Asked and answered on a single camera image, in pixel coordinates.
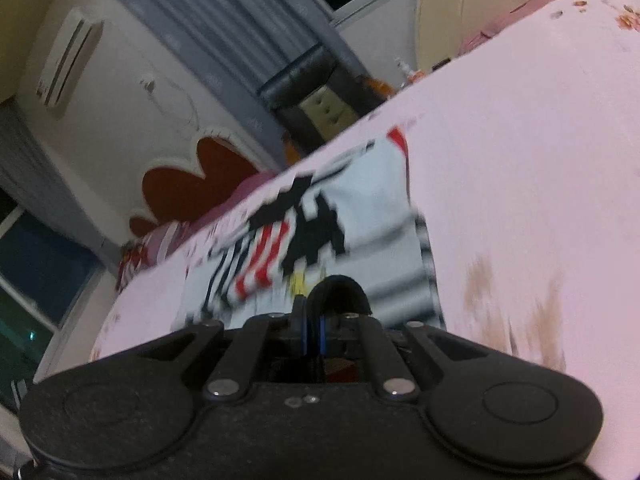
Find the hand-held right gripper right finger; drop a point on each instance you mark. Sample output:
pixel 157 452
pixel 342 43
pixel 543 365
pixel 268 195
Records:
pixel 323 335

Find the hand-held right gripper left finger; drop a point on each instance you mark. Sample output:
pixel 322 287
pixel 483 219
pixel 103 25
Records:
pixel 301 332

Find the striped dinosaur knit sweater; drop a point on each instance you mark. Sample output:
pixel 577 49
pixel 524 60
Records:
pixel 370 200

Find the striped purple pillow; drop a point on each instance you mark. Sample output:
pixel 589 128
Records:
pixel 160 245

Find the red cloud-shaped headboard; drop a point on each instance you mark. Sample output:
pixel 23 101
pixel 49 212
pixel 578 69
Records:
pixel 200 185

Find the black leather office chair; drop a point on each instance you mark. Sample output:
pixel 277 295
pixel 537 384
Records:
pixel 305 85

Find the small white bottle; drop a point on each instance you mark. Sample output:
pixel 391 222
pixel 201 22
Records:
pixel 406 71

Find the grey-blue side curtain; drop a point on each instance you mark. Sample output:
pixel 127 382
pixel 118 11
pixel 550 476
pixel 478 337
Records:
pixel 45 180

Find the grey-blue hanging curtain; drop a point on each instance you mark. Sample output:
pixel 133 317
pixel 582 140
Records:
pixel 225 15

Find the cream round headboard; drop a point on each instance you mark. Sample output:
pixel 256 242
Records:
pixel 450 15

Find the pink bed cover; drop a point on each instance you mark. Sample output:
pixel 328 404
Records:
pixel 500 20

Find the white wall air conditioner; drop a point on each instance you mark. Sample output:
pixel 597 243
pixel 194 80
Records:
pixel 70 60

